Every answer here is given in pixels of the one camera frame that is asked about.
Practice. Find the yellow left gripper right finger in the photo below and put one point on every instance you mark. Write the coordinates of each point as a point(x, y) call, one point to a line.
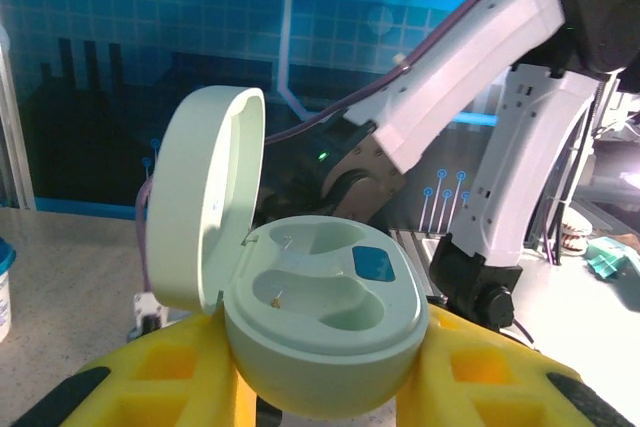
point(490, 382)

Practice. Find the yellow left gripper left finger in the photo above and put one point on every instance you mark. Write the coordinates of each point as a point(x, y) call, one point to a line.
point(165, 377)

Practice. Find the pale green earbud charging case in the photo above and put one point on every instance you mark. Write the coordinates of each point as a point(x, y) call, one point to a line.
point(325, 347)

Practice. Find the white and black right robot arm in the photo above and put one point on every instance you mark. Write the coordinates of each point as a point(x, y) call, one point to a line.
point(475, 62)

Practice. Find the teal plastic object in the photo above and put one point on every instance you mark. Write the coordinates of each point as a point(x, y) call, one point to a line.
point(607, 257)

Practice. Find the white cup with blue lid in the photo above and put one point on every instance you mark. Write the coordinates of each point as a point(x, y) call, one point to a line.
point(5, 297)

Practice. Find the aluminium extrusion rail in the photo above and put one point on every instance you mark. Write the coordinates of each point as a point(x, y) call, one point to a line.
point(415, 247)

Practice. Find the aluminium frame post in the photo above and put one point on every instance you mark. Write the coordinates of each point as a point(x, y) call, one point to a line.
point(12, 122)

